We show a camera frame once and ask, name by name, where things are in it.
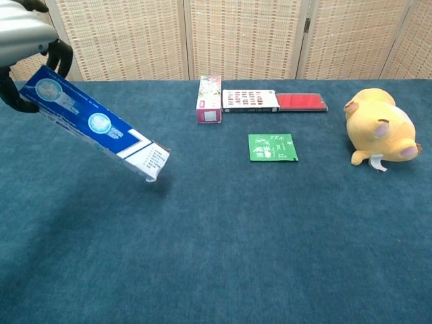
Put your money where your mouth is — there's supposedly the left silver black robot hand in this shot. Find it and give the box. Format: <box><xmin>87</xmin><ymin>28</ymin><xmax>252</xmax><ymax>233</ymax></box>
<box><xmin>0</xmin><ymin>0</ymin><xmax>74</xmax><ymax>114</ymax></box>

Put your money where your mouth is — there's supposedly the blue white toothpaste box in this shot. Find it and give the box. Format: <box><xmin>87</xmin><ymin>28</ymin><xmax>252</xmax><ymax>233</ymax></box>
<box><xmin>18</xmin><ymin>64</ymin><xmax>171</xmax><ymax>184</ymax></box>

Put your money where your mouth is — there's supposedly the red ink pad black case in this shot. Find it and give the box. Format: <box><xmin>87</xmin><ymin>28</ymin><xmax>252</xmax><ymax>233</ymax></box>
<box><xmin>275</xmin><ymin>92</ymin><xmax>329</xmax><ymax>113</ymax></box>

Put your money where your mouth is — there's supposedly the teal table cloth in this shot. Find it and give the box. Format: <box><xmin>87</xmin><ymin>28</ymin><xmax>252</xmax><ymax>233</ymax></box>
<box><xmin>0</xmin><ymin>78</ymin><xmax>432</xmax><ymax>324</ymax></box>

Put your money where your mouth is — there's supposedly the pink floral carton box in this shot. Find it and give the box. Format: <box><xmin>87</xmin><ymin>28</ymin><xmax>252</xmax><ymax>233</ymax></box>
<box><xmin>196</xmin><ymin>74</ymin><xmax>223</xmax><ymax>125</ymax></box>

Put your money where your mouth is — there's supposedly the yellow plush toy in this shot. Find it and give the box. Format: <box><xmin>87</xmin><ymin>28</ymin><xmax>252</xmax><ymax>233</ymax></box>
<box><xmin>343</xmin><ymin>87</ymin><xmax>423</xmax><ymax>173</ymax></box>

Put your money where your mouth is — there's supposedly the green tea packet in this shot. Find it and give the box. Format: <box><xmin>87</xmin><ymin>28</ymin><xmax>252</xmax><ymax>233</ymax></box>
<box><xmin>248</xmin><ymin>133</ymin><xmax>300</xmax><ymax>163</ymax></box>

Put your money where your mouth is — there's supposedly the white box with red pattern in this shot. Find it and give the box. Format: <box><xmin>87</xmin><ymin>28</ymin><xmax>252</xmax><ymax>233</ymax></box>
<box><xmin>221</xmin><ymin>88</ymin><xmax>281</xmax><ymax>114</ymax></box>

